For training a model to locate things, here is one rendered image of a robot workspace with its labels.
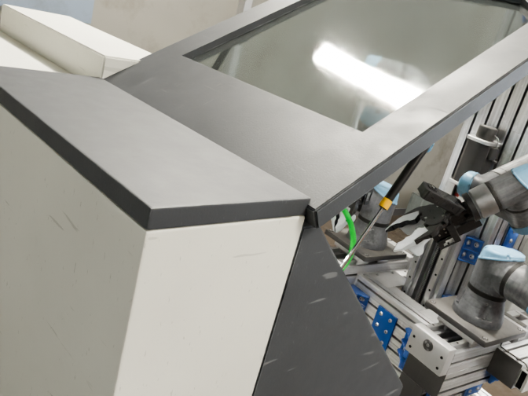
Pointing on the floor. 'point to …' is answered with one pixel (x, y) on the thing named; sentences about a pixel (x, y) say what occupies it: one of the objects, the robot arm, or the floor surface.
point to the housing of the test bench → (130, 244)
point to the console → (69, 42)
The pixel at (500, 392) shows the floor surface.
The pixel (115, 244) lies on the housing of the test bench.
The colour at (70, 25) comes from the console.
